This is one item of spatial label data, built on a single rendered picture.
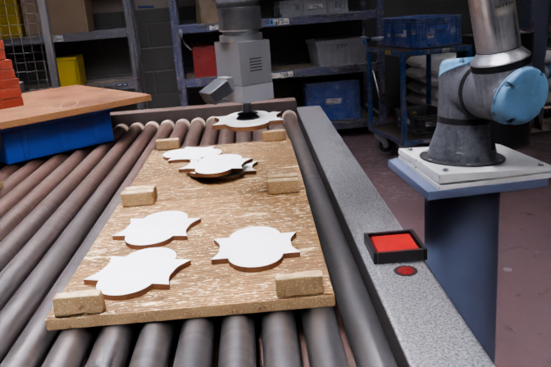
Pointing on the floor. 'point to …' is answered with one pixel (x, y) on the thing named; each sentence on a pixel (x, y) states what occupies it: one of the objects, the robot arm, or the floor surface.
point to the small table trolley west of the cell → (386, 133)
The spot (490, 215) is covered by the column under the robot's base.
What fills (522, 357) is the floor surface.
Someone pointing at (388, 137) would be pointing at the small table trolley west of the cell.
